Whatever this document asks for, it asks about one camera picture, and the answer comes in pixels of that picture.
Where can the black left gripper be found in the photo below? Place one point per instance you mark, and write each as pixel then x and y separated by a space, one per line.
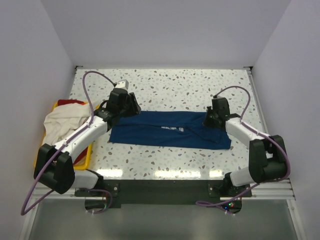
pixel 135 108

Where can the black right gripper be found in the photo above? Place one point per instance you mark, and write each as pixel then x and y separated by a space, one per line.
pixel 206 122

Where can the blue Mickey Mouse t-shirt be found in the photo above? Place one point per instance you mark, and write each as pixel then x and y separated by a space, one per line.
pixel 181 129

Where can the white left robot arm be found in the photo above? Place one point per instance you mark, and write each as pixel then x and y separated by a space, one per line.
pixel 55 163

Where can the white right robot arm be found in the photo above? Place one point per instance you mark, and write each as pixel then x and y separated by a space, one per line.
pixel 267 157

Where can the white t-shirt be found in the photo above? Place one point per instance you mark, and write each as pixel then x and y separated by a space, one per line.
pixel 63 120

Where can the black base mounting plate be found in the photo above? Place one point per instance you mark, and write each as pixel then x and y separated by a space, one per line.
pixel 116 193

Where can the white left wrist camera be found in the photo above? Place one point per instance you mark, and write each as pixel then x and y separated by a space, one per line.
pixel 122 84

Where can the aluminium frame rail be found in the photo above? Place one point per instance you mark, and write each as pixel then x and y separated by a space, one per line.
pixel 266 191

